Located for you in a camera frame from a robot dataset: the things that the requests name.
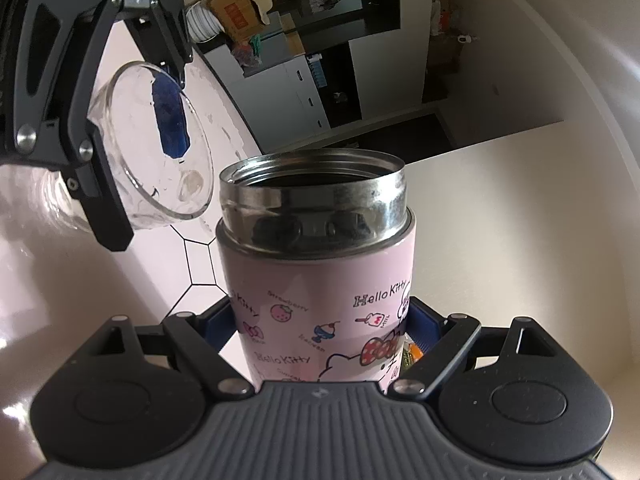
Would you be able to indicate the clear glass cup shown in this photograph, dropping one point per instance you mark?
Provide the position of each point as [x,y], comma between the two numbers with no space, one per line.
[196,195]

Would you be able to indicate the tall white cabinet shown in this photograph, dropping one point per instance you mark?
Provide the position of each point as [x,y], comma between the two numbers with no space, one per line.
[390,35]

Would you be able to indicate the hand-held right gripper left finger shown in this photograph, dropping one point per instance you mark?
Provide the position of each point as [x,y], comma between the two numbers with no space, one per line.
[220,327]

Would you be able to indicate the brown cardboard box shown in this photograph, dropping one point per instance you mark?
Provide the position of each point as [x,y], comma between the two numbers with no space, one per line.
[235,10]

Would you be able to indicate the white drawer cabinet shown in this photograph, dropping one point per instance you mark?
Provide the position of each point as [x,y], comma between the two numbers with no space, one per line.
[280,80]

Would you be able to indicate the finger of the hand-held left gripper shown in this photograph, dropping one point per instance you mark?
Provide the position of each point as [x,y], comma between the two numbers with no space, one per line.
[170,115]
[107,200]

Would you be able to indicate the pink printed steel bottle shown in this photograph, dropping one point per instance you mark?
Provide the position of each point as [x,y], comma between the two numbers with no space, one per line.
[310,280]

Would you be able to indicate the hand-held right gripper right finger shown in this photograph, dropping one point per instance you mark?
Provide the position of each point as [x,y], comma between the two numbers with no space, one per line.
[425,327]

